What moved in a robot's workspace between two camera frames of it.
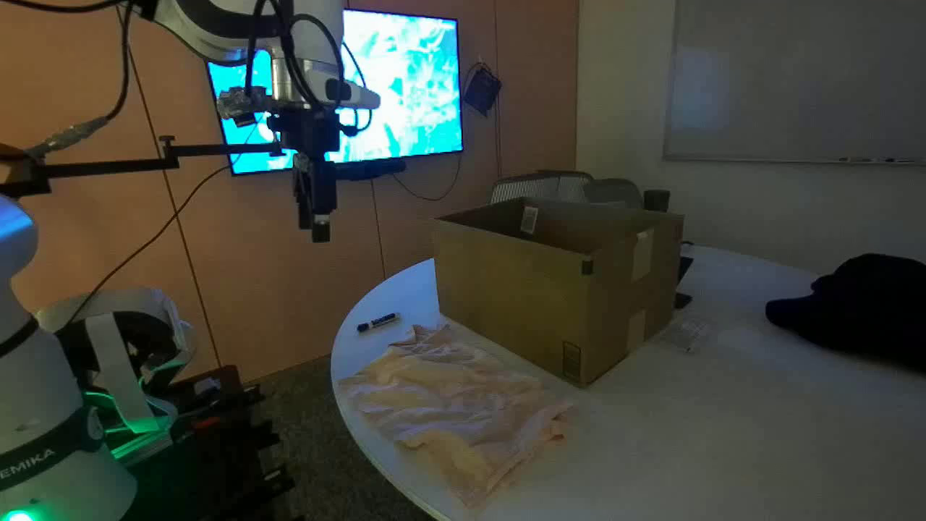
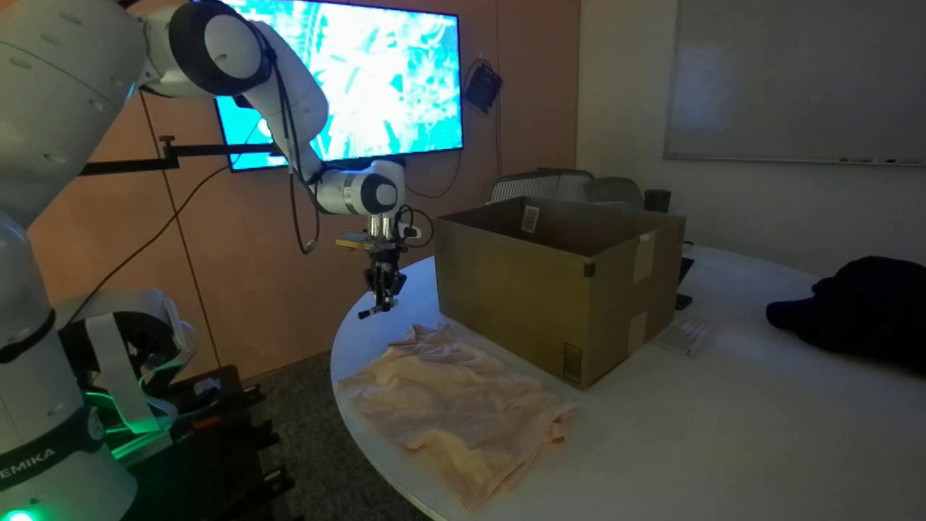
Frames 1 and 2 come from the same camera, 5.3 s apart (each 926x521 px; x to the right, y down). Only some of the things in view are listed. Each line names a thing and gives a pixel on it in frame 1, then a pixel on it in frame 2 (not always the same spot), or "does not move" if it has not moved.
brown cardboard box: x=568 y=284 does not move
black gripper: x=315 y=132 -> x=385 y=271
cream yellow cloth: x=472 y=417 does not move
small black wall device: x=481 y=88 does not move
